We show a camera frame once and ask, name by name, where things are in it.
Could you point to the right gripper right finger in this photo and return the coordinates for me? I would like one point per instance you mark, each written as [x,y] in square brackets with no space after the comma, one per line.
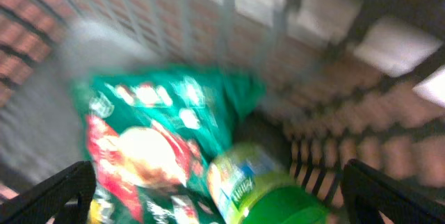
[369,195]

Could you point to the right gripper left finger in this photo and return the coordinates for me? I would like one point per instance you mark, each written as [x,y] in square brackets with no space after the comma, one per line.
[65,197]

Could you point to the grey plastic basket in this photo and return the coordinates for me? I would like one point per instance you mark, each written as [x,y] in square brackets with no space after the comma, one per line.
[344,79]

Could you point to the green lidded jar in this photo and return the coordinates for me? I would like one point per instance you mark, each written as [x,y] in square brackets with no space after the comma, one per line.
[248,185]

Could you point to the green coffee bag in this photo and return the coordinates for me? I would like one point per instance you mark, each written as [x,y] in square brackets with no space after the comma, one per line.
[151,136]

